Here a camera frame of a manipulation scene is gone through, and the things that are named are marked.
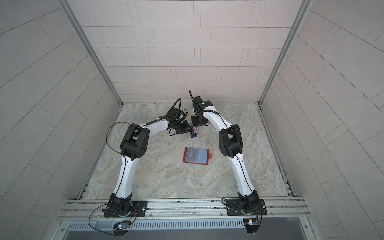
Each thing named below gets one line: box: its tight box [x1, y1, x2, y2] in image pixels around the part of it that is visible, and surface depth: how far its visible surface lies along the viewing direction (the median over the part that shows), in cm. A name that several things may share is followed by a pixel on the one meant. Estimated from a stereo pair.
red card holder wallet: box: [182, 146, 212, 165], surface depth 91 cm
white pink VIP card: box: [192, 125, 199, 135], surface depth 96 cm
